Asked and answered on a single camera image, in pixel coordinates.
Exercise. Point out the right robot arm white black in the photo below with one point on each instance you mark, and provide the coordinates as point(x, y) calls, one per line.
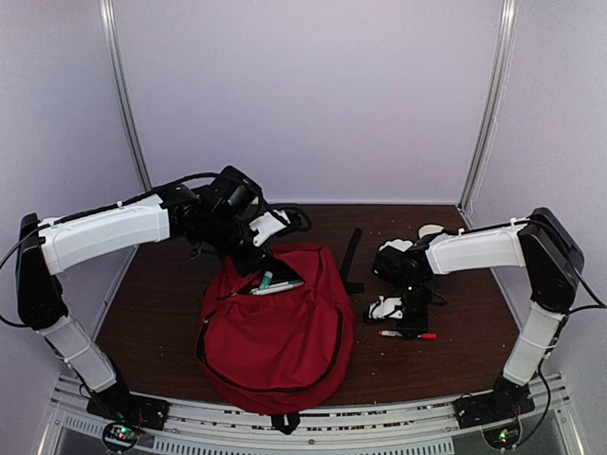
point(539, 243)

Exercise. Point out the dark blue dotted bowl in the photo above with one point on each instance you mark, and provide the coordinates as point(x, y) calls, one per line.
point(429, 229)

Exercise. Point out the white scalloped bowl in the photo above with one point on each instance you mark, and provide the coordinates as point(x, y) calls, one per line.
point(395, 247)

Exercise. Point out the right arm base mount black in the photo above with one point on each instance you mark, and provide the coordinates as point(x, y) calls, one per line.
point(493, 406)

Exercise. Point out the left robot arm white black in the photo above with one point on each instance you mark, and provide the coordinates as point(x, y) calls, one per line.
point(211, 214)

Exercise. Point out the red backpack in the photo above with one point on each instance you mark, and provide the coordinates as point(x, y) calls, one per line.
point(282, 353)

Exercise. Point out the white black marker teal cap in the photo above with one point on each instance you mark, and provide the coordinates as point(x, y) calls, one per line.
point(256, 291)

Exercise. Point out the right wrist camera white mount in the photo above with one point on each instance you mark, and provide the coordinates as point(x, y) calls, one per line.
point(384, 308)

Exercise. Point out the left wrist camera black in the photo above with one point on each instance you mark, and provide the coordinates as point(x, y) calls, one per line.
point(268, 224)

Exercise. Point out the aluminium corner post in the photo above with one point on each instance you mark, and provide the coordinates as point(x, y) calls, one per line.
point(495, 92)
point(127, 116)

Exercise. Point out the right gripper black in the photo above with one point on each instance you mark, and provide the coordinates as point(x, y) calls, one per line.
point(418, 326)

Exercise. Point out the aluminium front rail frame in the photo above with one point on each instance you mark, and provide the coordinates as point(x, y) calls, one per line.
point(416, 427)

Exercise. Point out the right aluminium corner post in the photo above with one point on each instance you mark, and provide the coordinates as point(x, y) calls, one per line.
point(495, 92)

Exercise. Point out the left aluminium corner post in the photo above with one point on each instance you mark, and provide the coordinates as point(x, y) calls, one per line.
point(127, 116)

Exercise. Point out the white pen pink cap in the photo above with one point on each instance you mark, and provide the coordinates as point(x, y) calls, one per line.
point(285, 285)

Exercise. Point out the white pen red cap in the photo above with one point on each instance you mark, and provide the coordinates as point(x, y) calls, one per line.
point(391, 333)

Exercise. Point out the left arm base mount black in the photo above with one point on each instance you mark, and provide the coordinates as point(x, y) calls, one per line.
point(119, 404)

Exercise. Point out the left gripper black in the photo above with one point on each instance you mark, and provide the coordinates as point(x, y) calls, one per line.
point(259, 259)

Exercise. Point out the white green glue stick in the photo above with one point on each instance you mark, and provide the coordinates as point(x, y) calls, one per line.
point(266, 280)

